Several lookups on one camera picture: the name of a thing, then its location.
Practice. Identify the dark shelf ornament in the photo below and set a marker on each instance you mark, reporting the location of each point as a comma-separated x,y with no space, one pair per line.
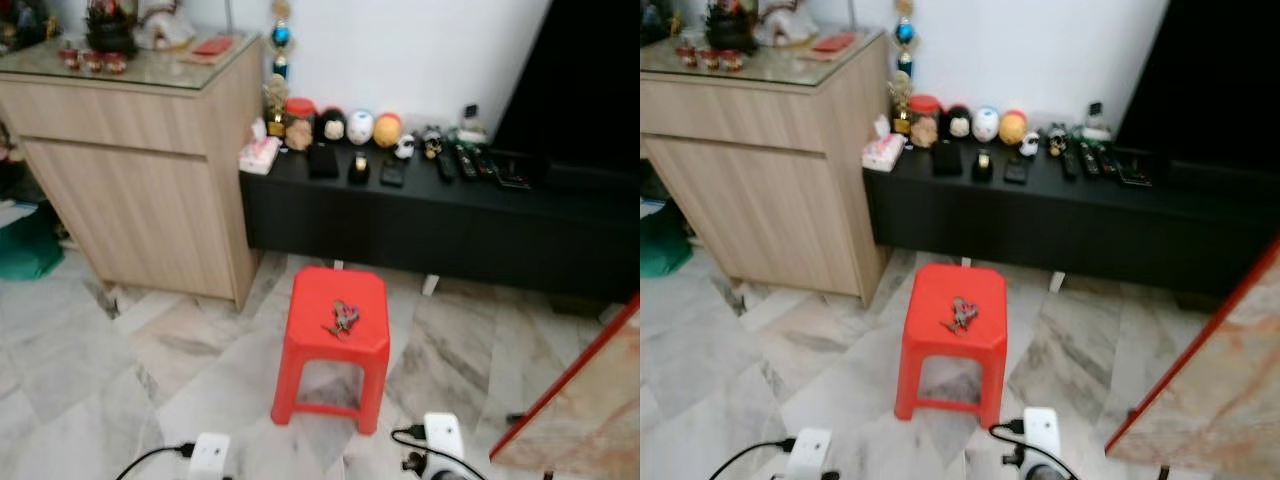
22,25
660,22

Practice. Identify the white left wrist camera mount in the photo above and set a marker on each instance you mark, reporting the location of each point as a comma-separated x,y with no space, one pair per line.
210,458
808,455

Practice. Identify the white stand with black top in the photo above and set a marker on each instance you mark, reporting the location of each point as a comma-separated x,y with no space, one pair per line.
472,128
1097,125

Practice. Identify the marble pattern folding table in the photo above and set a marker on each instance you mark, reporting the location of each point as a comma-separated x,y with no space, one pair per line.
590,420
1220,400

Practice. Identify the pink tissue box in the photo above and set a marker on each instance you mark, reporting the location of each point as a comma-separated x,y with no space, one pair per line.
882,150
258,152

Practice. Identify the key bunch with red tag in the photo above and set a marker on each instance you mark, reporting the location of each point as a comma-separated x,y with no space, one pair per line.
961,315
342,318

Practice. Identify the red lid face jar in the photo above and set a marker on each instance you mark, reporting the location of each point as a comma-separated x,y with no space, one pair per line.
924,122
299,125

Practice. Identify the black television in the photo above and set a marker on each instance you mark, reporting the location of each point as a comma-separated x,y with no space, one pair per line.
1210,80
580,80

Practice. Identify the dark potted ornament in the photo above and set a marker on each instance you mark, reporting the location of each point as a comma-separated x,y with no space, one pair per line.
110,30
732,28

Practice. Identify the black round toy head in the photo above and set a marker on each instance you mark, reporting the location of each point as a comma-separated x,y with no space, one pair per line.
957,123
332,126

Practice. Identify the green bag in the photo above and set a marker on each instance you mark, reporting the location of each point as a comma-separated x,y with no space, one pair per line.
28,245
662,242

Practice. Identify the tall blue ball ornament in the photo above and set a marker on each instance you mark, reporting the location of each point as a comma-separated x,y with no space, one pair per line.
281,38
905,33

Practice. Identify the light wooden cabinet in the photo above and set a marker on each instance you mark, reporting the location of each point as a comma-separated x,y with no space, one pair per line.
760,200
130,200

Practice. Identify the black flat tray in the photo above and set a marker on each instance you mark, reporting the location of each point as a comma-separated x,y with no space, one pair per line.
517,170
1140,167

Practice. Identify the black low TV cabinet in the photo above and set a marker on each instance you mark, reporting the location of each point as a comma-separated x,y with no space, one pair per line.
1060,230
430,230

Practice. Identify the red flat packet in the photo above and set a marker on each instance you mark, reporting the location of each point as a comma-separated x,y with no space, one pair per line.
213,46
834,43

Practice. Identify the black remote control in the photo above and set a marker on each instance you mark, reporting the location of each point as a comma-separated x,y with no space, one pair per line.
1069,164
1109,160
1091,160
444,166
466,162
486,163

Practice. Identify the small red cup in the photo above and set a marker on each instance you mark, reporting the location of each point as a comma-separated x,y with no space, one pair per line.
69,59
711,59
115,64
733,61
91,62
689,57

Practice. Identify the white blue round toy head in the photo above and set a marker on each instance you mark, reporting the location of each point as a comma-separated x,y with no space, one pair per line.
986,125
360,128

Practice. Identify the small gold trophy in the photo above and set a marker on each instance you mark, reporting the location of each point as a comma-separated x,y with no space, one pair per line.
901,103
275,105

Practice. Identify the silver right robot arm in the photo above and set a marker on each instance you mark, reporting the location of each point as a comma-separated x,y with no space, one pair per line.
440,472
1040,470

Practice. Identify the red plastic stool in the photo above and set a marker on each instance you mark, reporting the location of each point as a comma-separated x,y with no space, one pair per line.
950,350
335,350

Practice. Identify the small dark figurine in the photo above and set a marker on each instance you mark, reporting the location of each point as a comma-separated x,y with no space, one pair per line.
1056,140
431,142

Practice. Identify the small panda figure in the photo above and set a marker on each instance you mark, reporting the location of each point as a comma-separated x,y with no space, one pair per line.
1030,144
405,147

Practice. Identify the black phone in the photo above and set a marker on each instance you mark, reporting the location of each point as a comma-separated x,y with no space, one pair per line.
392,173
1017,170

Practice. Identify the white figurine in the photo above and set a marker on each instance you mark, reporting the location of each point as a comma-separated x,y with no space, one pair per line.
786,22
165,25

